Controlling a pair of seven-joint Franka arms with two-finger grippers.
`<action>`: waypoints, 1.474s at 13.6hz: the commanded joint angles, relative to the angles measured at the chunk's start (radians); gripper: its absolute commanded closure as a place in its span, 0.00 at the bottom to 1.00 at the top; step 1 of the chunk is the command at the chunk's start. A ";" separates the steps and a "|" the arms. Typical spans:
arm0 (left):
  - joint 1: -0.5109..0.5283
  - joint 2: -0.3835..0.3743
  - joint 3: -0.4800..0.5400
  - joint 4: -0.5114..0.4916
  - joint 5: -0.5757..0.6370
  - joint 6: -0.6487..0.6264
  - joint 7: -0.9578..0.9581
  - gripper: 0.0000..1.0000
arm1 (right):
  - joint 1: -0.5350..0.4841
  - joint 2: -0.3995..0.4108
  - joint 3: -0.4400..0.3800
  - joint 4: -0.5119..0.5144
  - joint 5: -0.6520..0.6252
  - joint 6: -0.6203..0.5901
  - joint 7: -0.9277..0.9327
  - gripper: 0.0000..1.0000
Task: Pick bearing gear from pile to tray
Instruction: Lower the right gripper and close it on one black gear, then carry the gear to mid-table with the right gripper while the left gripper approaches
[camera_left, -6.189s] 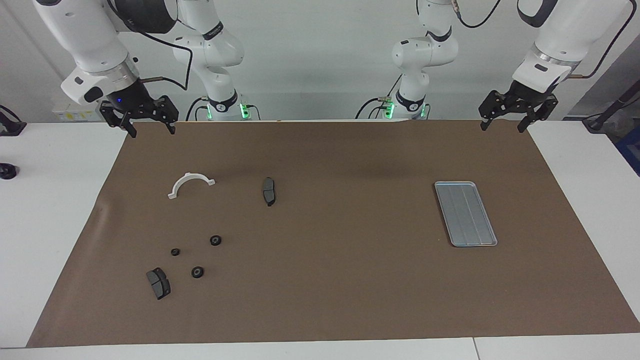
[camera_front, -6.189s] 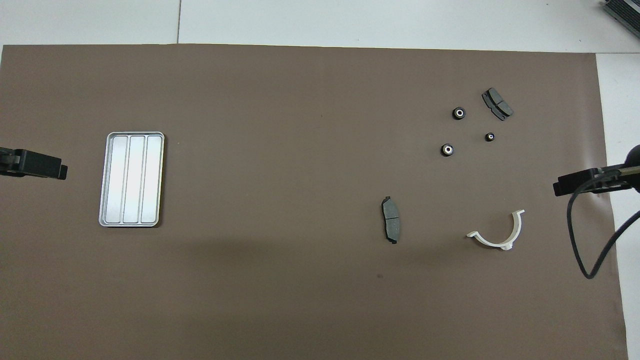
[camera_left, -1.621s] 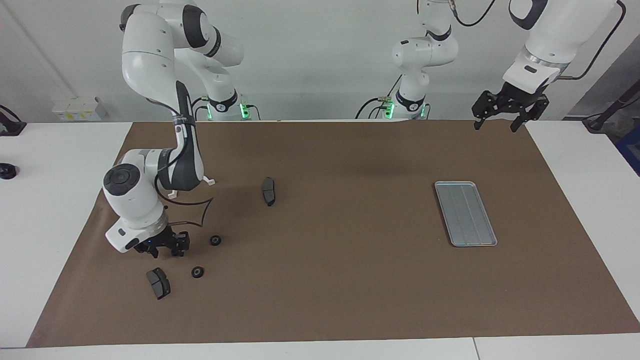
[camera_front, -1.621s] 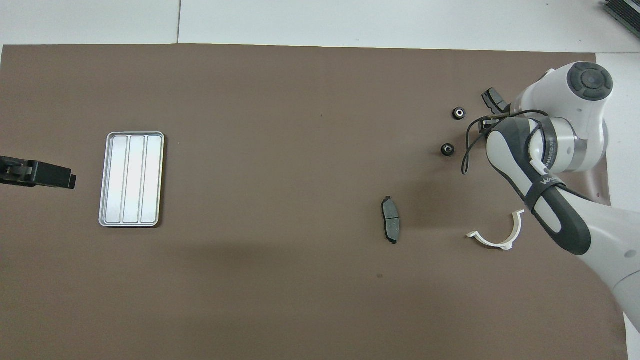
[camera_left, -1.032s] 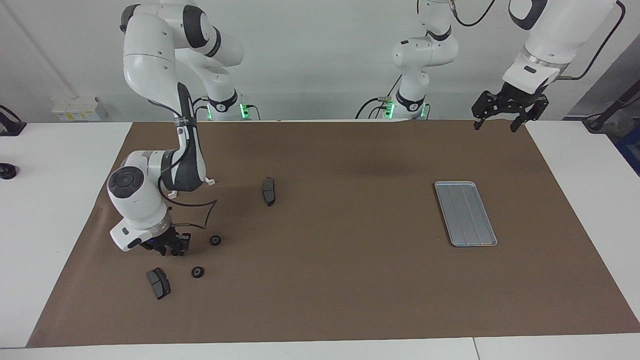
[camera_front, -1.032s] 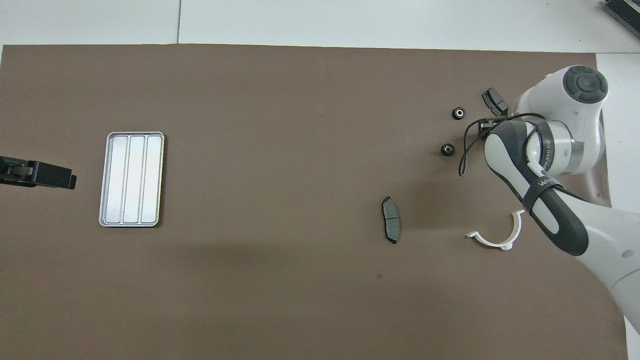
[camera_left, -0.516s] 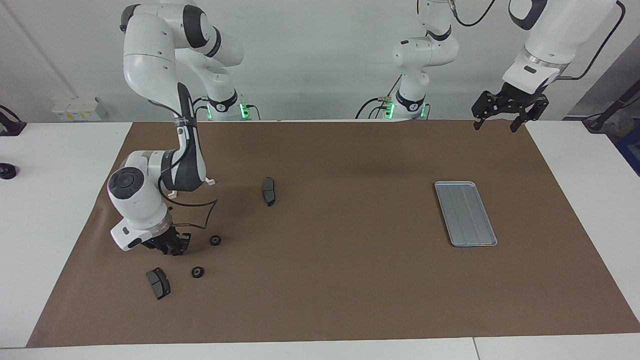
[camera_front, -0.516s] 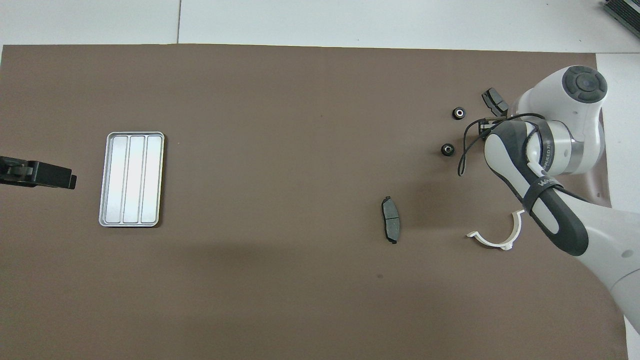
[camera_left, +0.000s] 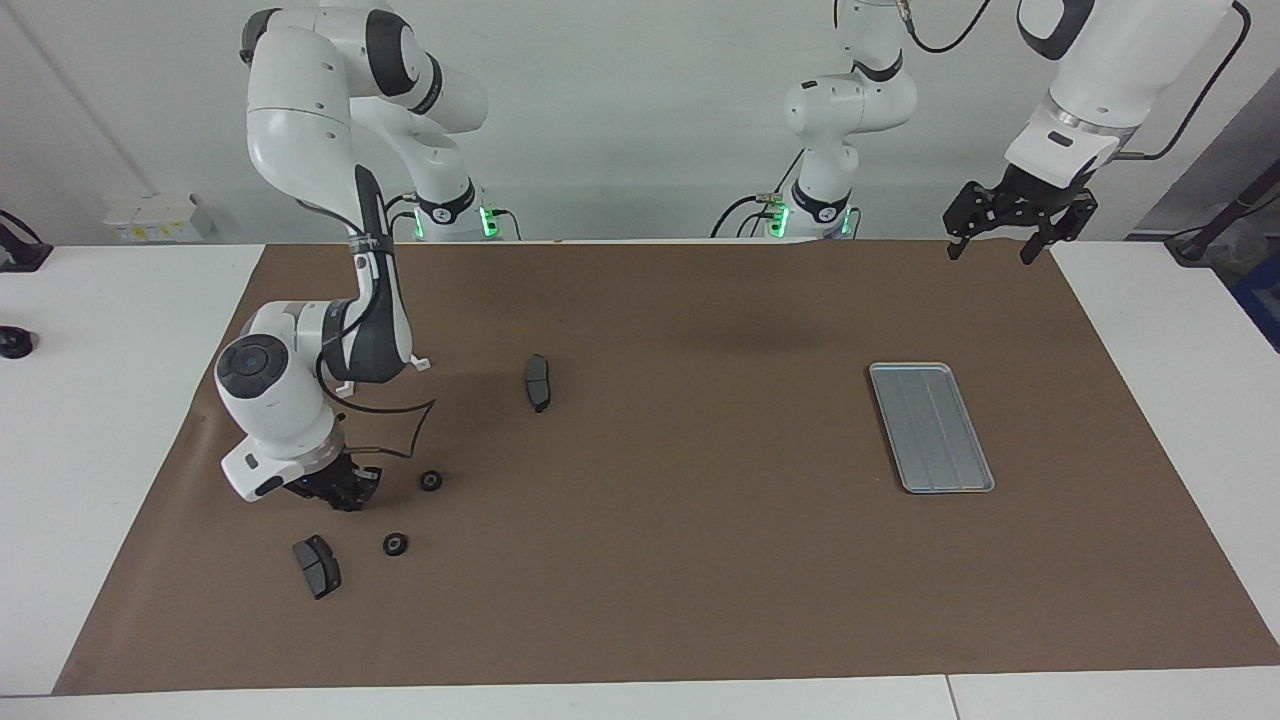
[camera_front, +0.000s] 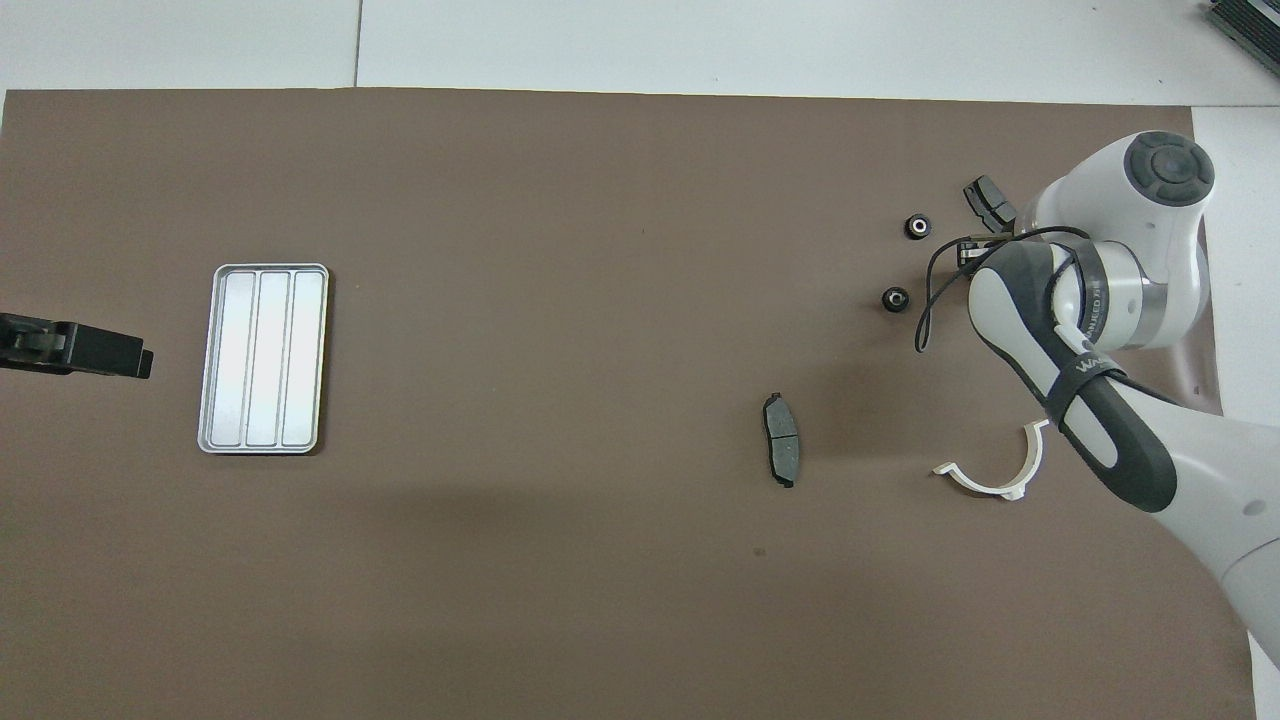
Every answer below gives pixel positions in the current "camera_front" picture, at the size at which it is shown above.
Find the silver ribbed metal tray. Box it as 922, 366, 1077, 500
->
197, 263, 331, 456

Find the long dark grey brake pad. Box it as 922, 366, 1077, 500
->
763, 391, 802, 489

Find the grey ribbed device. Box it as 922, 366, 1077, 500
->
1203, 0, 1280, 63

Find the brown paper table mat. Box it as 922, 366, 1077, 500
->
0, 88, 1259, 720

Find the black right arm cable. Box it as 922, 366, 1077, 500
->
915, 227, 1181, 406

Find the white half ring clamp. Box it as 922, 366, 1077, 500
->
932, 420, 1049, 501

